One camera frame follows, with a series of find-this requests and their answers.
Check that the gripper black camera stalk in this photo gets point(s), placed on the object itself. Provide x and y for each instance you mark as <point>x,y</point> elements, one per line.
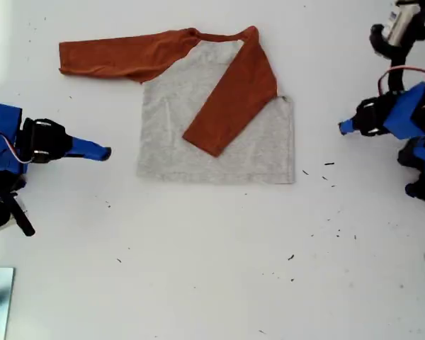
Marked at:
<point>25,223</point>
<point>396,79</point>

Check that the grey metal plate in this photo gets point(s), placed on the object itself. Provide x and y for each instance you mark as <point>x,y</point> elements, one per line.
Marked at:
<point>3,301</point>

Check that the grey shirt with rust sleeves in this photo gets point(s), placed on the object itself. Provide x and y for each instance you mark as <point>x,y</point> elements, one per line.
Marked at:
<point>163,141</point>

